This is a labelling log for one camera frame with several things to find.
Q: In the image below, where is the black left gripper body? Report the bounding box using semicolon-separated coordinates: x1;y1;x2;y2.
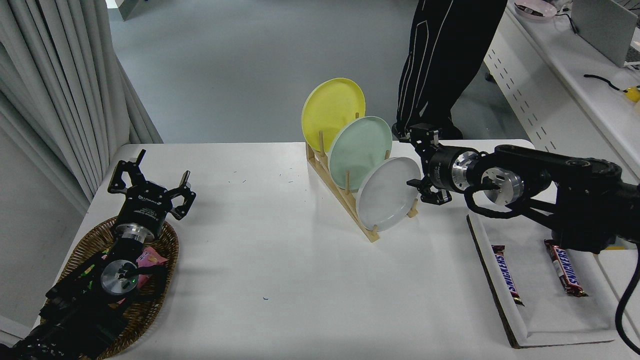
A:
117;186;173;233

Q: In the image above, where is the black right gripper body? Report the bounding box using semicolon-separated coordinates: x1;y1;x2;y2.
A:
422;146;457;194

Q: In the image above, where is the grey plate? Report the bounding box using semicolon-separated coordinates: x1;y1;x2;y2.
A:
357;156;422;232

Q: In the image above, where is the pale green plate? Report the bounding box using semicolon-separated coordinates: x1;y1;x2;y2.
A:
328;116;393;191

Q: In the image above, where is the wooden plate rack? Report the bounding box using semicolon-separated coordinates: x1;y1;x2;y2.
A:
305;112;419;244

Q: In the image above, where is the yellow plate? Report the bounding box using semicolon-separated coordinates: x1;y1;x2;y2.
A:
301;77;366;153

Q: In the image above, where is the pink plate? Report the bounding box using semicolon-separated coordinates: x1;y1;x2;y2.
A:
513;0;557;21

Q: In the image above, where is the brown wicker basket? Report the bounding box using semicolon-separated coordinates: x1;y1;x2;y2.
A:
59;216;179;360

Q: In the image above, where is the pink snack packet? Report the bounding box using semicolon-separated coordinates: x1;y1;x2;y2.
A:
136;246;168;288

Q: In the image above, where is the person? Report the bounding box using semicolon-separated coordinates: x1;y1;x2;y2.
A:
391;0;508;141

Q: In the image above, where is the brown Snickers bar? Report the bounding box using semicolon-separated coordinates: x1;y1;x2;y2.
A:
544;239;589;298
491;244;525;307

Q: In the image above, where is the grey curtain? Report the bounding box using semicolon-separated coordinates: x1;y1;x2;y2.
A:
0;0;163;216

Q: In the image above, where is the long white desk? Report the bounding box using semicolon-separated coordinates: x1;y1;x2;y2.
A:
482;0;640;183

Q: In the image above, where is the white rectangular tray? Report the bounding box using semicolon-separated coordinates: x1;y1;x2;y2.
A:
466;210;630;349

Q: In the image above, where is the grey laptop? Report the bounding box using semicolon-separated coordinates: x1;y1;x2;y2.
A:
570;0;638;68

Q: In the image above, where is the thin black cable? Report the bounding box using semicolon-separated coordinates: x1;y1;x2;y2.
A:
552;10;579;35

